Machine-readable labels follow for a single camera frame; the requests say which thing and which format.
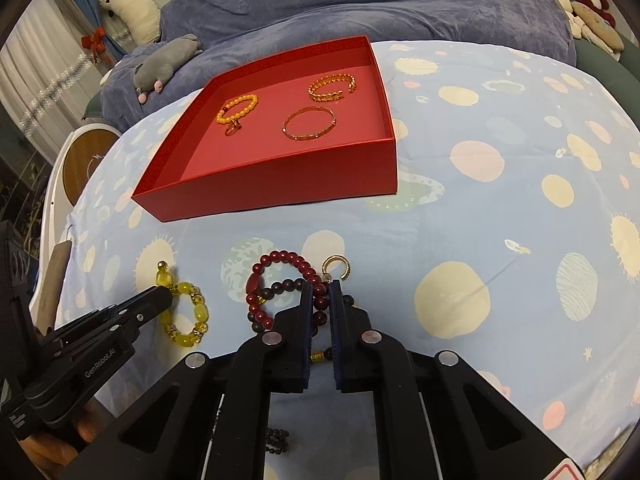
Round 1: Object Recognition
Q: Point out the dark bead gold-spacer bracelet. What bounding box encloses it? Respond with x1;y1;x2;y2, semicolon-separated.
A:
248;276;356;364

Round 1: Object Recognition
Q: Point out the dark garnet small-bead bracelet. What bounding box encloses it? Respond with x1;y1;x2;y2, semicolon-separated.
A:
263;426;292;456

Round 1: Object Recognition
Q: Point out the red bead bracelet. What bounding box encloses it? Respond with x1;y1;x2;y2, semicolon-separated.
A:
244;250;331;334

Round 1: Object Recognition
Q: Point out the yellow amber bead bracelet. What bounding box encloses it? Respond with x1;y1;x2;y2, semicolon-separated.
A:
155;260;211;349

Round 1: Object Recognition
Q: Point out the gold hoop ring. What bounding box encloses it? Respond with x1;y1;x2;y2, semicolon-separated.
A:
320;253;353;283

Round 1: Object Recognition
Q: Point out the orange bead bracelet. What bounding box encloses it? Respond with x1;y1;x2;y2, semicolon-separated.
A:
214;92;260;137

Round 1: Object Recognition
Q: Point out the thin gold bangle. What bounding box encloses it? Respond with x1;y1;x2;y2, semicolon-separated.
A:
282;105;337;142

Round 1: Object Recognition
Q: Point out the gold chain-link cuff bangle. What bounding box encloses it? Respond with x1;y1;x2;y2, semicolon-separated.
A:
308;74;357;103

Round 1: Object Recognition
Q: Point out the person's left hand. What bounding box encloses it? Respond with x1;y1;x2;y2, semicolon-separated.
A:
18;399;114;479

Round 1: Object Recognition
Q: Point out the white round wooden stool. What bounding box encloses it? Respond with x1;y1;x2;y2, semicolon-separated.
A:
38;123;124;281

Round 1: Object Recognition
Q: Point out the light blue planet bedsheet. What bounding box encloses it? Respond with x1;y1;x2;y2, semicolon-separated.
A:
56;41;639;466

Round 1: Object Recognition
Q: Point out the red cardboard box tray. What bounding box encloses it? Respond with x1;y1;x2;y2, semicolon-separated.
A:
131;36;398;222

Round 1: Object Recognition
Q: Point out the white lace curtain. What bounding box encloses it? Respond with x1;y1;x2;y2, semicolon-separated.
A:
1;0;106;162

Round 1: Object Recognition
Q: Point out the grey mouse plush toy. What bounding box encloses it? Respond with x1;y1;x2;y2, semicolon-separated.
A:
132;34;203;104

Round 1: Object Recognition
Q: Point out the red tassel ornament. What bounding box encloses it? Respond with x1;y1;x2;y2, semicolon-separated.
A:
80;26;113;66

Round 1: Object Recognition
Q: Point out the white striped plush pillow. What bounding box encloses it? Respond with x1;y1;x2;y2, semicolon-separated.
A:
98;0;160;46

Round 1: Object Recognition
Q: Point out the purple-blue plush blanket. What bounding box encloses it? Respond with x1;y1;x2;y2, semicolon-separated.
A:
101;0;577;130

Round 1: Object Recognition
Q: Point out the green sofa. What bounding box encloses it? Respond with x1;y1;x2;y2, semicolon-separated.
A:
570;0;639;124

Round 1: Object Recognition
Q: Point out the beige cookie plush toy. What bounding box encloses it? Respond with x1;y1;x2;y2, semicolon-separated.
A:
558;0;625;62

